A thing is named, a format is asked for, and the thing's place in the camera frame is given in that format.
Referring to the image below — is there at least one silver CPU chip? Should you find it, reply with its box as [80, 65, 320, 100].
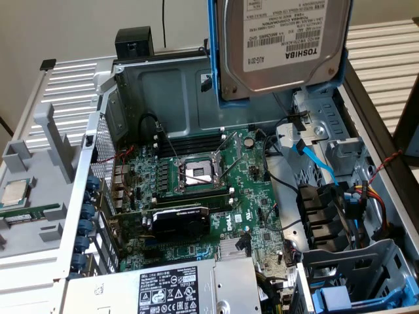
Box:
[0, 179, 33, 209]

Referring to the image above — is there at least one black cable angled connector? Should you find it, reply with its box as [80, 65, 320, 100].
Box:
[236, 232, 252, 258]

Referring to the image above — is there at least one red yellow power wire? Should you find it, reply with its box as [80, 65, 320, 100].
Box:
[352, 183, 393, 245]

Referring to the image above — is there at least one green RAM stick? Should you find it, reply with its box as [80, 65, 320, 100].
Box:
[153, 193, 232, 209]
[0, 203, 62, 224]

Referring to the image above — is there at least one dark brown board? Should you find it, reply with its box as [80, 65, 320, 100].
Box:
[391, 75, 419, 161]

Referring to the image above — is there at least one white cable label tag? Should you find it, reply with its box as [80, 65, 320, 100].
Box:
[283, 265, 298, 290]

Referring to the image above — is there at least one black RAM slot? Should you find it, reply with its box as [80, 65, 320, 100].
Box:
[153, 139, 227, 153]
[153, 128, 227, 142]
[153, 133, 227, 147]
[156, 188, 234, 199]
[158, 143, 227, 158]

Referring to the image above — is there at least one blue SATA wire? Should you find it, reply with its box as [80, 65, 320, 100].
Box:
[293, 139, 365, 215]

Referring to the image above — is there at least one silver chipset heatsink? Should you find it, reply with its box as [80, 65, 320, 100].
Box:
[217, 239, 253, 261]

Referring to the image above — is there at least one black plastic cable clip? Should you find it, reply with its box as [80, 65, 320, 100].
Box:
[283, 110, 311, 132]

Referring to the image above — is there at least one thin black looped wire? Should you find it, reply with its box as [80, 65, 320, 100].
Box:
[263, 116, 301, 194]

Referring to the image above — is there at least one hard disk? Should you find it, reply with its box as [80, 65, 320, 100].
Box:
[206, 0, 356, 111]

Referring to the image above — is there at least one silver optical drive cage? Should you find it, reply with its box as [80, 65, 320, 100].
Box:
[290, 86, 377, 184]

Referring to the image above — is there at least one thin black hanging cable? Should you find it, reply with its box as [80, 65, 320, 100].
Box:
[161, 0, 168, 49]

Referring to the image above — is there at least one green motherboard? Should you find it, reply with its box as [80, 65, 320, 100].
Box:
[109, 126, 299, 285]

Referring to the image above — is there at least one light grey latch bracket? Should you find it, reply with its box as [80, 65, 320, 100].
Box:
[276, 125, 310, 154]

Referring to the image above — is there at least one open PC case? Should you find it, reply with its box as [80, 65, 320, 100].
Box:
[54, 45, 419, 314]

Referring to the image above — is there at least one braided power supply cable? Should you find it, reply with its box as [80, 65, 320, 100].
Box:
[255, 271, 286, 314]

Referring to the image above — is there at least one dark brown cable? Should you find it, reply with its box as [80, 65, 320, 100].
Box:
[0, 114, 14, 138]

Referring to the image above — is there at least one black graphics card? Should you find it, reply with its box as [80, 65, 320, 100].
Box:
[109, 205, 212, 245]

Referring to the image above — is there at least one CPU socket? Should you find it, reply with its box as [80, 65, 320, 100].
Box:
[173, 152, 227, 192]

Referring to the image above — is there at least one black plastic block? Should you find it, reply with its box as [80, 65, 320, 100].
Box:
[114, 26, 155, 60]

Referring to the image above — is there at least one grey metal disk bay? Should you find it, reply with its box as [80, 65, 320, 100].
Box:
[294, 237, 419, 314]

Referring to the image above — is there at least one empty blue disk carrier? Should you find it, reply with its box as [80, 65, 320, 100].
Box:
[310, 277, 419, 312]

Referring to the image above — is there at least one grey power supply unit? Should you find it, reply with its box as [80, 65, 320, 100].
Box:
[64, 256, 263, 314]

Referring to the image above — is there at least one grey parts rack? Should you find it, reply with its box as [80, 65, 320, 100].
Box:
[0, 103, 84, 254]

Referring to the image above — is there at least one metal socket cover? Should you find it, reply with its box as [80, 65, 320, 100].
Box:
[212, 130, 245, 184]

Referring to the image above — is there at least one black ribbed plastic bracket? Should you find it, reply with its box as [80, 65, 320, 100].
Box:
[295, 183, 350, 254]

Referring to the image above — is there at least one thin metal locking lever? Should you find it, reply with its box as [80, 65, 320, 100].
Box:
[183, 172, 215, 184]
[155, 120, 180, 164]

